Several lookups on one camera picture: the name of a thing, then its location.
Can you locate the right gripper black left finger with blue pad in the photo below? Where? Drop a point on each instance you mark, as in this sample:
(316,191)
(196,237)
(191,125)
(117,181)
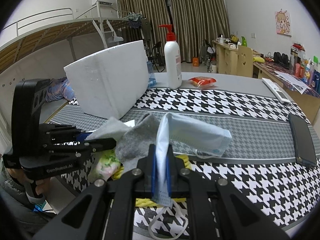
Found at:
(105,210)

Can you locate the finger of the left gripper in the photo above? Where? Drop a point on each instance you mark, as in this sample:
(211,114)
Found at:
(87,147)
(64,133)

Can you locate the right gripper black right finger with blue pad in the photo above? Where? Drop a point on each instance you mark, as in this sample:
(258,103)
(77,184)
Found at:
(216,208)

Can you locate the grey felt cloth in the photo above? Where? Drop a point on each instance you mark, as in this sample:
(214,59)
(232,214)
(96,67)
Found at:
(132,142)

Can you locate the light blue face mask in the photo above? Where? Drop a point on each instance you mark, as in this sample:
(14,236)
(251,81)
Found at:
(206,138)

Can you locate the person's left hand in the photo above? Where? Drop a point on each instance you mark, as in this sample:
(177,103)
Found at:
(36,190)

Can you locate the green white plastic bag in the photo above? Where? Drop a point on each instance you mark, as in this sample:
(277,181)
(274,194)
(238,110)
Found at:
(105,166)

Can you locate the blue plaid quilt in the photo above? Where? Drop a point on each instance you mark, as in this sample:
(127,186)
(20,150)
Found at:
(60,89)

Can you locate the houndstooth table cloth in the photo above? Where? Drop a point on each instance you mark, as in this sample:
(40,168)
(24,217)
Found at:
(259,161)

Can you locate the white styrofoam box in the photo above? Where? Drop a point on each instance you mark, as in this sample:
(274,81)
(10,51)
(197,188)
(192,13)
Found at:
(109,82)

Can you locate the blue water bottle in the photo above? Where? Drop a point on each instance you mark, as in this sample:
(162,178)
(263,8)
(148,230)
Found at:
(152,80)

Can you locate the metal bunk bed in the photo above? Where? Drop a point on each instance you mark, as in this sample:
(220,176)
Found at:
(42,29)

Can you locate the black smartphone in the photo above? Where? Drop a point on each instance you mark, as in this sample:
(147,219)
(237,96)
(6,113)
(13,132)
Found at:
(303,144)

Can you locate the black folding chair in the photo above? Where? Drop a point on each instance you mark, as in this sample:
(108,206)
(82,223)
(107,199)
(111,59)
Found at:
(156,58)

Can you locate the white pump bottle red cap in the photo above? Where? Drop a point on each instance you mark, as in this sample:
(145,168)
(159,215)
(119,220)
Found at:
(172,58)

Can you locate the red snack packet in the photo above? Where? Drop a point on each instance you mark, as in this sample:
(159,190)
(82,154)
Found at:
(202,82)

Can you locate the white remote control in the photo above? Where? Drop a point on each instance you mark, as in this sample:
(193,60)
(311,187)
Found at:
(282,98)

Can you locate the hanging dark clothes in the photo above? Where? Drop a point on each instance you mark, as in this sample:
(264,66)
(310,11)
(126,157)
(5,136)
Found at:
(141,24)

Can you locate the orange container on floor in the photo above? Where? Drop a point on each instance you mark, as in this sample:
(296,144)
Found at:
(195,62)

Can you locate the wooden chair smiley back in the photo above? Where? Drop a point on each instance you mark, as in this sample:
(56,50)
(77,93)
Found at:
(245,62)

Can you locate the wooden desk with drawers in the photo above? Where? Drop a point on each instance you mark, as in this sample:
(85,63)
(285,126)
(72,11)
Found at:
(226,59)

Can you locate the brown curtains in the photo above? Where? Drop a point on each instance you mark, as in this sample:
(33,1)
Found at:
(194,21)

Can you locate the cartoon girl wall poster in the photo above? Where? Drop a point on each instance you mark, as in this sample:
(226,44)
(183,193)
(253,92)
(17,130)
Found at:
(283,22)

